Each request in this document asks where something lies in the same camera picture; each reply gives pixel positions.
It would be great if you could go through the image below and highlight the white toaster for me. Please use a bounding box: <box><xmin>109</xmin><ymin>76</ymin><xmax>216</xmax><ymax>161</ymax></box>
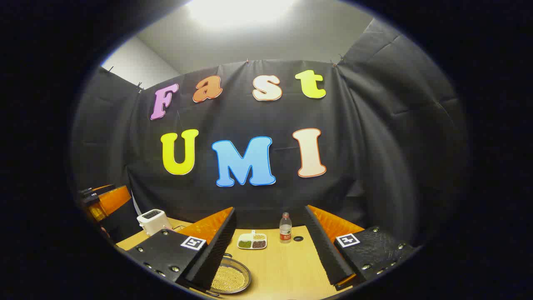
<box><xmin>137</xmin><ymin>209</ymin><xmax>172</xmax><ymax>236</ymax></box>

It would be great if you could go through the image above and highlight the clear plastic water bottle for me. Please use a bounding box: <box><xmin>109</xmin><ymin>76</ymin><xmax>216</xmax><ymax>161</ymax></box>
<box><xmin>279</xmin><ymin>212</ymin><xmax>292</xmax><ymax>244</ymax></box>

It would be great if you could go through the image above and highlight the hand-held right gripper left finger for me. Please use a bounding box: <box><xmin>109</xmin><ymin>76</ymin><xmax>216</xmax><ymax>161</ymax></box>
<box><xmin>125</xmin><ymin>207</ymin><xmax>237</xmax><ymax>291</ymax></box>

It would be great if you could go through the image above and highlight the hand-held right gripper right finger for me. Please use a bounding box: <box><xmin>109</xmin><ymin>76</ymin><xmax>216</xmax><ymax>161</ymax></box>
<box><xmin>303</xmin><ymin>205</ymin><xmax>417</xmax><ymax>291</ymax></box>

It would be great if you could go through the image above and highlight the ceiling light panel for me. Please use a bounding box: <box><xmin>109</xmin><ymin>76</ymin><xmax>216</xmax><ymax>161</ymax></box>
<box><xmin>187</xmin><ymin>0</ymin><xmax>300</xmax><ymax>26</ymax></box>

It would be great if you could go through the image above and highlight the white divided dish with beans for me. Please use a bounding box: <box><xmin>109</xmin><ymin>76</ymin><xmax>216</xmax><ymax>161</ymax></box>
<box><xmin>237</xmin><ymin>230</ymin><xmax>268</xmax><ymax>250</ymax></box>

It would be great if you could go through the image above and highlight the steel pot with soybeans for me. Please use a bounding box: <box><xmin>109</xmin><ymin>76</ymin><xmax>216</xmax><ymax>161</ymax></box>
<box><xmin>199</xmin><ymin>252</ymin><xmax>253</xmax><ymax>297</ymax></box>

